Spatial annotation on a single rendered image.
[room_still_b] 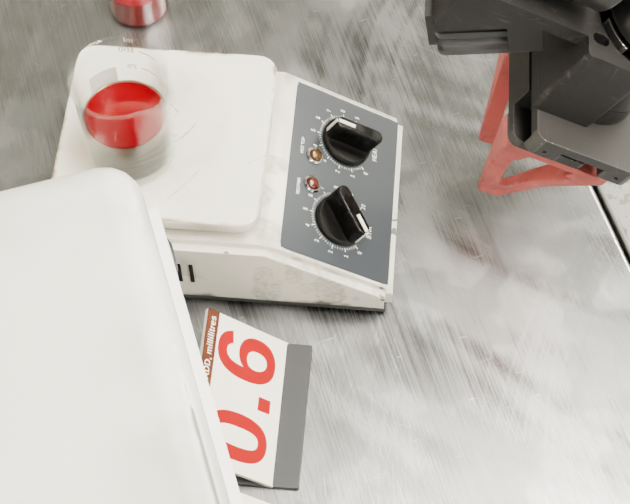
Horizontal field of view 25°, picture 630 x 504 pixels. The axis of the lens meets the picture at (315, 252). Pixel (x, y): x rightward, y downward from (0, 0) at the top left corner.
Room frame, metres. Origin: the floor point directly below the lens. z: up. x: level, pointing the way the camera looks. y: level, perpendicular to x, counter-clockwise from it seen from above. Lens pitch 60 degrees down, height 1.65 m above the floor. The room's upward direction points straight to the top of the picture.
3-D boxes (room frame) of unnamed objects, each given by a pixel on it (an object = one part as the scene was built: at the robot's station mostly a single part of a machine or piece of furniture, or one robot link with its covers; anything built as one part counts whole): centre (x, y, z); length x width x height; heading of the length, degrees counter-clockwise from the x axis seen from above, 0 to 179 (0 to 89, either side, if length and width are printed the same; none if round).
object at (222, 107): (0.46, 0.09, 0.98); 0.12 x 0.12 x 0.01; 85
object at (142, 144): (0.45, 0.10, 1.02); 0.06 x 0.05 x 0.08; 61
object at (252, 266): (0.46, 0.06, 0.94); 0.22 x 0.13 x 0.08; 85
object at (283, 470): (0.33, 0.04, 0.92); 0.09 x 0.06 x 0.04; 175
